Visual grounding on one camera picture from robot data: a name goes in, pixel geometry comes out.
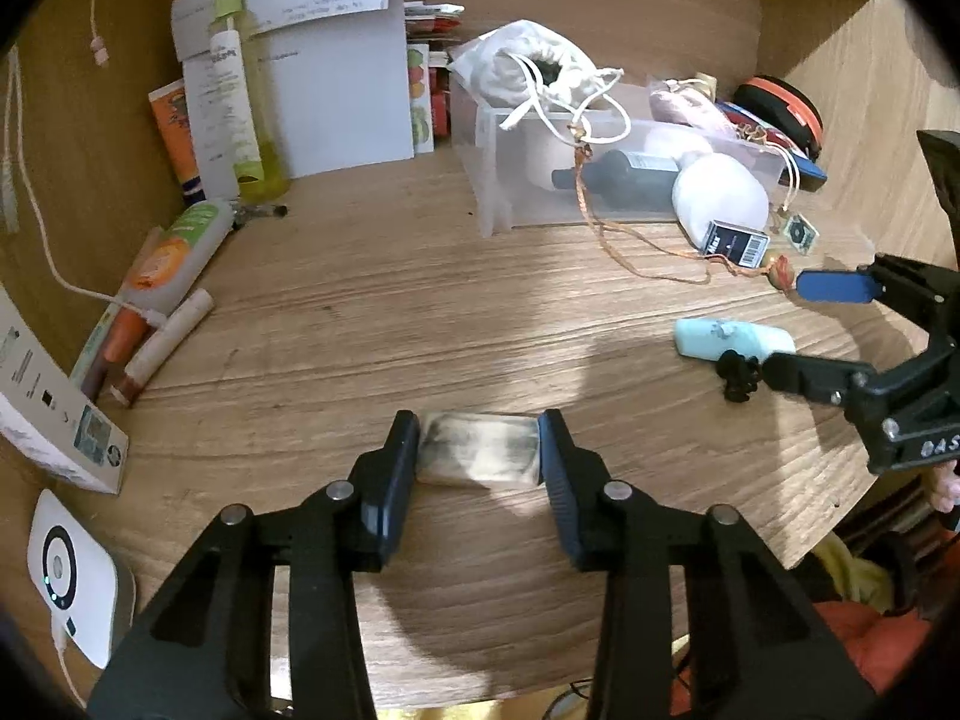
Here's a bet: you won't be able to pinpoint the black barcode card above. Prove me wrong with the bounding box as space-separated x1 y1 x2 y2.
700 221 770 270

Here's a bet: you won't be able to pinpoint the right hand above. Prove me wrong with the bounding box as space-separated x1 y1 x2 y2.
926 460 960 514

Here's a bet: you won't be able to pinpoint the small black clip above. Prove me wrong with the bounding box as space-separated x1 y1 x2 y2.
716 349 761 403

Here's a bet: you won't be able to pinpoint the small green square packet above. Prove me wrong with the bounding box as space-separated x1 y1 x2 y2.
781 213 820 255

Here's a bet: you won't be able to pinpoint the white router device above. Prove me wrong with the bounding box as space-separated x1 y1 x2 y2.
26 489 137 670

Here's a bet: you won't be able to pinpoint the blue patchwork pencil case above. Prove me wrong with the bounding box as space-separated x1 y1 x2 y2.
716 101 827 192

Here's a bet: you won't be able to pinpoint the light blue eraser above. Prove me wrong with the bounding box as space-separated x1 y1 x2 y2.
674 319 796 362

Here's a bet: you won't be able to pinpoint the black orange zip case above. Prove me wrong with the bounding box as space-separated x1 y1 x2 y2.
732 75 823 161

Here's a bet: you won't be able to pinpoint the white egg-shaped item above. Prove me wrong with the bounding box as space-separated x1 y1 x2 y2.
672 153 770 249

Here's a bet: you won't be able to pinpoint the dark bottle with label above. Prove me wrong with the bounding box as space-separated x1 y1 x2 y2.
581 149 679 220

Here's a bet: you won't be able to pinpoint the clear plastic storage bin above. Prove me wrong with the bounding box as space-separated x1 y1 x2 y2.
451 80 786 238

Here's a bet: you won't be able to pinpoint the white product box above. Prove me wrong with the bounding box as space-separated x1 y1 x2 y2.
0 291 128 496

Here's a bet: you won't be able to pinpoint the white lip balm stick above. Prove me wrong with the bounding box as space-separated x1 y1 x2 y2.
110 288 215 408

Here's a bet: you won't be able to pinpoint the white round jar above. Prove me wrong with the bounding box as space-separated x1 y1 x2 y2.
517 114 574 190

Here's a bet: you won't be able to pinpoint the orange green tube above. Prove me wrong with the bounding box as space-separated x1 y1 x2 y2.
121 200 235 316

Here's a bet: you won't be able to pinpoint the yellow-green spray bottle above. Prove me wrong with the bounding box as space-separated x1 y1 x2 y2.
208 0 288 205

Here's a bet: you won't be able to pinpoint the stack of books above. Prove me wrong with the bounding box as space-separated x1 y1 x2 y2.
404 0 466 154

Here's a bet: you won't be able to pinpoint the white folded paper sheets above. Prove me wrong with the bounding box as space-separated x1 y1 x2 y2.
169 0 417 200

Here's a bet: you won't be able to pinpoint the white drawstring pouch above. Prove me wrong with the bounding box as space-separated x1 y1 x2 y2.
449 20 633 148

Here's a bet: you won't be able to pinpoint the white hanging cord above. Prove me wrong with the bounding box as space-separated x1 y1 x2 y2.
0 0 168 329

